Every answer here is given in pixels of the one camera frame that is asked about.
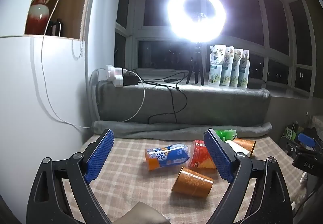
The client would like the green packet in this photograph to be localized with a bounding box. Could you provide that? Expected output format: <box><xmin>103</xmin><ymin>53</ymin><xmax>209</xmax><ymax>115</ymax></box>
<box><xmin>215</xmin><ymin>129</ymin><xmax>238</xmax><ymax>142</ymax></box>

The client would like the blue and orange snack cup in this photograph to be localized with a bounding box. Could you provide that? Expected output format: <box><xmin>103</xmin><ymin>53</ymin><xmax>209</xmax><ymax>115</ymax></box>
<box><xmin>145</xmin><ymin>144</ymin><xmax>190</xmax><ymax>171</ymax></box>

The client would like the red snack cup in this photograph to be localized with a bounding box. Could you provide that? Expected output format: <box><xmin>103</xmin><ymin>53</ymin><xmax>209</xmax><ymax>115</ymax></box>
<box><xmin>187</xmin><ymin>140</ymin><xmax>217</xmax><ymax>170</ymax></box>

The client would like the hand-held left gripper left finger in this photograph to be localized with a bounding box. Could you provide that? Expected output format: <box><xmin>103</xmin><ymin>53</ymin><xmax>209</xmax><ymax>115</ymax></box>
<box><xmin>26</xmin><ymin>128</ymin><xmax>115</xmax><ymax>224</ymax></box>

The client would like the white power strip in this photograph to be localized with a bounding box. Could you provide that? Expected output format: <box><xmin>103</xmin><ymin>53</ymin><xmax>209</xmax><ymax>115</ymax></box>
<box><xmin>105</xmin><ymin>65</ymin><xmax>124</xmax><ymax>88</ymax></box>

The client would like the dark bottle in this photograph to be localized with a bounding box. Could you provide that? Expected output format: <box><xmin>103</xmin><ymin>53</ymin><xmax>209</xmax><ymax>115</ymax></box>
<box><xmin>52</xmin><ymin>19</ymin><xmax>63</xmax><ymax>36</ymax></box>

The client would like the ring light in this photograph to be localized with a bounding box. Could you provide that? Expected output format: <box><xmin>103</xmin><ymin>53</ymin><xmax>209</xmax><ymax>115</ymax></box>
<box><xmin>165</xmin><ymin>0</ymin><xmax>226</xmax><ymax>43</ymax></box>

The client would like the black tripod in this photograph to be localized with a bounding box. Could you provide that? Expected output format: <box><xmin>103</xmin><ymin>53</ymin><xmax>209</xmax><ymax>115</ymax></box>
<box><xmin>185</xmin><ymin>42</ymin><xmax>205</xmax><ymax>86</ymax></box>

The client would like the black cable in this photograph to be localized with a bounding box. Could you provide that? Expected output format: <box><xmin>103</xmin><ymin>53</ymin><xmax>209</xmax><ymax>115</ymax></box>
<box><xmin>137</xmin><ymin>71</ymin><xmax>188</xmax><ymax>125</ymax></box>

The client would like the black power adapter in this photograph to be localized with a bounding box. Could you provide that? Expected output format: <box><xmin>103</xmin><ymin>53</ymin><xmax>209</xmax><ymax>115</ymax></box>
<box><xmin>123</xmin><ymin>75</ymin><xmax>140</xmax><ymax>86</ymax></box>

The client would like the wooden wall shelf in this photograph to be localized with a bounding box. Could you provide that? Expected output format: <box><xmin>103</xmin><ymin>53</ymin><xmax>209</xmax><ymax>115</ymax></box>
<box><xmin>24</xmin><ymin>0</ymin><xmax>98</xmax><ymax>41</ymax></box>

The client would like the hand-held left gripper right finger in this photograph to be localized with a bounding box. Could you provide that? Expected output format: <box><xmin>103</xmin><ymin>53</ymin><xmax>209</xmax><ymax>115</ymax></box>
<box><xmin>203</xmin><ymin>128</ymin><xmax>295</xmax><ymax>224</ymax></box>

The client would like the white floral refill pouch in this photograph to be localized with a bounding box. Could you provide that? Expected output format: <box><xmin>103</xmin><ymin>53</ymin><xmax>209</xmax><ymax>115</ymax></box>
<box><xmin>220</xmin><ymin>46</ymin><xmax>235</xmax><ymax>87</ymax></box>
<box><xmin>208</xmin><ymin>44</ymin><xmax>227</xmax><ymax>86</ymax></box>
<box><xmin>238</xmin><ymin>49</ymin><xmax>251</xmax><ymax>89</ymax></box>
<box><xmin>231</xmin><ymin>48</ymin><xmax>243</xmax><ymax>88</ymax></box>

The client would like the red and white vase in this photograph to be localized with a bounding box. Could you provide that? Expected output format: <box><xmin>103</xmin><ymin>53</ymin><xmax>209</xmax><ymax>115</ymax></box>
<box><xmin>26</xmin><ymin>0</ymin><xmax>56</xmax><ymax>35</ymax></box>

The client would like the long white cable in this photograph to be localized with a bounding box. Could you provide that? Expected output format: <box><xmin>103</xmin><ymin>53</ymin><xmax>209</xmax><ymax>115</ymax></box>
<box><xmin>41</xmin><ymin>0</ymin><xmax>92</xmax><ymax>129</ymax></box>

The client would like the grey cloth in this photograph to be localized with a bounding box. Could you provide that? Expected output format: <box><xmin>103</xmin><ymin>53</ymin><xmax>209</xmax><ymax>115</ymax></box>
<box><xmin>120</xmin><ymin>201</ymin><xmax>171</xmax><ymax>224</ymax></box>

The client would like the green bag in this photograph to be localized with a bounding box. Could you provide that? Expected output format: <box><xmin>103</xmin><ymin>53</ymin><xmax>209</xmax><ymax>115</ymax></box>
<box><xmin>285</xmin><ymin>123</ymin><xmax>304</xmax><ymax>142</ymax></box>

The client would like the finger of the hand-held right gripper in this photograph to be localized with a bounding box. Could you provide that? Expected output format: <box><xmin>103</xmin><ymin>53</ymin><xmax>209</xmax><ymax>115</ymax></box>
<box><xmin>297</xmin><ymin>127</ymin><xmax>321</xmax><ymax>149</ymax></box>
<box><xmin>279</xmin><ymin>136</ymin><xmax>303</xmax><ymax>161</ymax></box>

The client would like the beige checkered sheet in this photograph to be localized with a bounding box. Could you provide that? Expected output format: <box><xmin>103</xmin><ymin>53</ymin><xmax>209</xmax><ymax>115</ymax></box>
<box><xmin>63</xmin><ymin>136</ymin><xmax>303</xmax><ymax>224</ymax></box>

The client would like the white charging cable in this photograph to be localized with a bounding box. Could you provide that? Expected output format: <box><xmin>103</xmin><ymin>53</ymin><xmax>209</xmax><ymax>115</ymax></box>
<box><xmin>123</xmin><ymin>70</ymin><xmax>146</xmax><ymax>123</ymax></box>

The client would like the rolled grey blanket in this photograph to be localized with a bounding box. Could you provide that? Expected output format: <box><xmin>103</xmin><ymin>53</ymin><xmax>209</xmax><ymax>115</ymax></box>
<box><xmin>92</xmin><ymin>120</ymin><xmax>272</xmax><ymax>140</ymax></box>

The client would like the white paper cup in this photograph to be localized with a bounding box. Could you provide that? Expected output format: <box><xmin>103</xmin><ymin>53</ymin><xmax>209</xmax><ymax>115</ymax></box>
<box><xmin>223</xmin><ymin>140</ymin><xmax>253</xmax><ymax>157</ymax></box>

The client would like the white window frame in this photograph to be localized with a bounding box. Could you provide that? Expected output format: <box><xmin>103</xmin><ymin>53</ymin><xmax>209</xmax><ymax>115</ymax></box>
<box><xmin>115</xmin><ymin>0</ymin><xmax>316</xmax><ymax>99</ymax></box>

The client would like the orange patterned paper cup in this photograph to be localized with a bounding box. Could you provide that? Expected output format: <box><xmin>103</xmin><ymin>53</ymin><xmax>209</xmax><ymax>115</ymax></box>
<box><xmin>171</xmin><ymin>166</ymin><xmax>214</xmax><ymax>198</ymax></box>
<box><xmin>233</xmin><ymin>138</ymin><xmax>256</xmax><ymax>152</ymax></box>

